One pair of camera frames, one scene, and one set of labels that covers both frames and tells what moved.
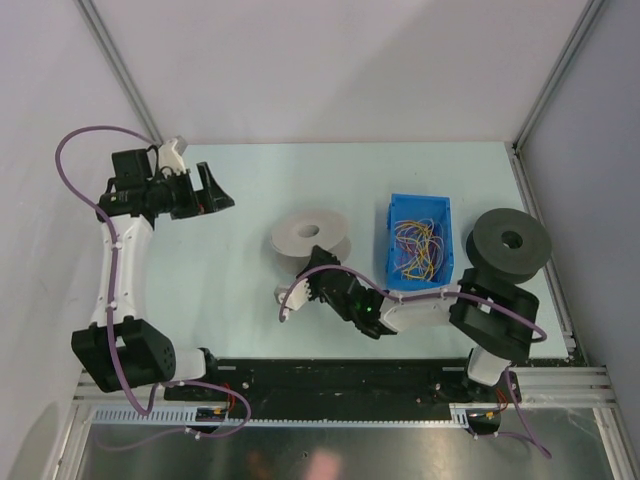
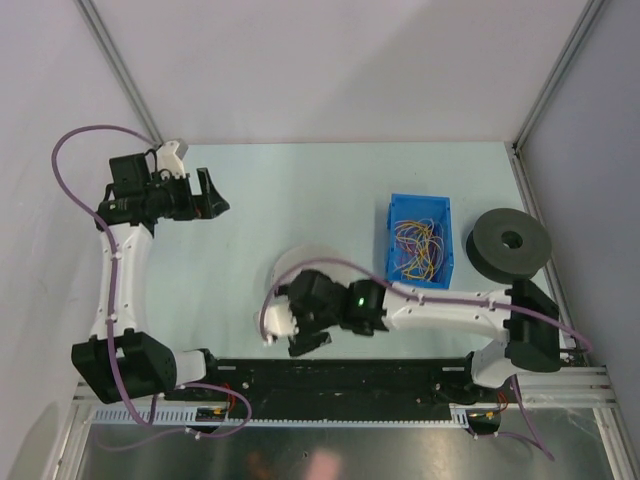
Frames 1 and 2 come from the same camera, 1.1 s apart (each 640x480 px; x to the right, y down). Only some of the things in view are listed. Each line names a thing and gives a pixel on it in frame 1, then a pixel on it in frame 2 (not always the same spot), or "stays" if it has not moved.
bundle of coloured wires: x=419 y=248 stays
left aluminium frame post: x=101 y=33 stays
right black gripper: x=321 y=256 -> x=299 y=344
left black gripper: x=212 y=198 stays
